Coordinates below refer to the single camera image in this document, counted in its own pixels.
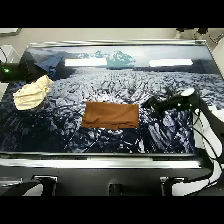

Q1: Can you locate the brown garment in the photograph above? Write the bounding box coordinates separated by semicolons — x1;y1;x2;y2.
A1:
81;101;141;131

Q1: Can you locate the black cable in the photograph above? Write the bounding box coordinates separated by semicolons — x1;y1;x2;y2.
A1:
190;108;224;188

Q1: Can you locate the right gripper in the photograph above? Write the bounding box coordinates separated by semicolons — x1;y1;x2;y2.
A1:
151;96;170;113

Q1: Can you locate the white garment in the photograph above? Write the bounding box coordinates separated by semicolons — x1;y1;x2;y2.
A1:
192;105;224;158

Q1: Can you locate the cream garment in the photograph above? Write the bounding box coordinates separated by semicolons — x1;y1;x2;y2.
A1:
12;74;55;112

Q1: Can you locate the silver frame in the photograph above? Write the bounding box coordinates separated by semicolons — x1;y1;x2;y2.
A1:
0;151;214;197

